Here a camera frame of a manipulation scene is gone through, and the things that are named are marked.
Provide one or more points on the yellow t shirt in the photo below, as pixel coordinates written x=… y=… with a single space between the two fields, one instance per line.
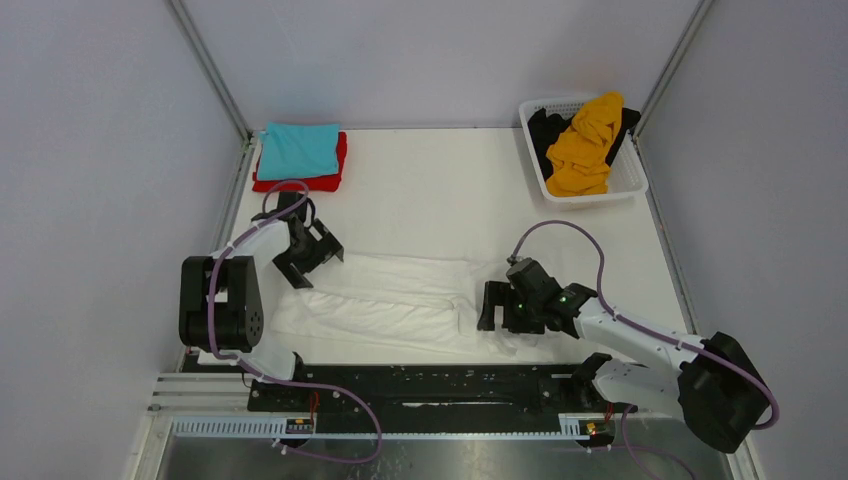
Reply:
x=578 y=156

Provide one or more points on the white slotted cable duct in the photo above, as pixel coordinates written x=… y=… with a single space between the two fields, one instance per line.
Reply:
x=294 y=428

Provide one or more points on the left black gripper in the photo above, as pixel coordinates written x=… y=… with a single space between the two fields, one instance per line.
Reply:
x=325 y=248

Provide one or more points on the metal frame post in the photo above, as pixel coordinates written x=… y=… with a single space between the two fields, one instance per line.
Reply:
x=678 y=54
x=199 y=49

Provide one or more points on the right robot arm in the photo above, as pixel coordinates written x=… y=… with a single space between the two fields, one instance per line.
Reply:
x=709 y=384

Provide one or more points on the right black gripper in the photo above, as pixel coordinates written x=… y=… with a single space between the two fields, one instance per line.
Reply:
x=506 y=302

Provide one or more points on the white plastic basket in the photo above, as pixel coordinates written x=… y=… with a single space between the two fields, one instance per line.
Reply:
x=627 y=178

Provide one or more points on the left metal frame post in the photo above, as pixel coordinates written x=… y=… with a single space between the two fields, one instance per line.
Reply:
x=199 y=49

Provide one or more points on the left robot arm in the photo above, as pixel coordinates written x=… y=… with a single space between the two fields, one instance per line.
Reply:
x=228 y=297

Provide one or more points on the folded red t shirt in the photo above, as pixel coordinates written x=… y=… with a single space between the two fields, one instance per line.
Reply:
x=325 y=183

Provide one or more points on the folded cyan t shirt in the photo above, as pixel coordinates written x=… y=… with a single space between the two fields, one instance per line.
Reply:
x=298 y=151

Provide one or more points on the white t shirt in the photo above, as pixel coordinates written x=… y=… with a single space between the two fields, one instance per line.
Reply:
x=421 y=304

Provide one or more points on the right metal frame post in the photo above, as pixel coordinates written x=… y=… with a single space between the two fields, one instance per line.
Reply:
x=678 y=54

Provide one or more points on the black t shirt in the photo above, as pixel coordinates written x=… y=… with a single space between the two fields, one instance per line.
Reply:
x=545 y=129

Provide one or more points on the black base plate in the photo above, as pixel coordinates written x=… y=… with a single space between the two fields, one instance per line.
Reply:
x=435 y=399

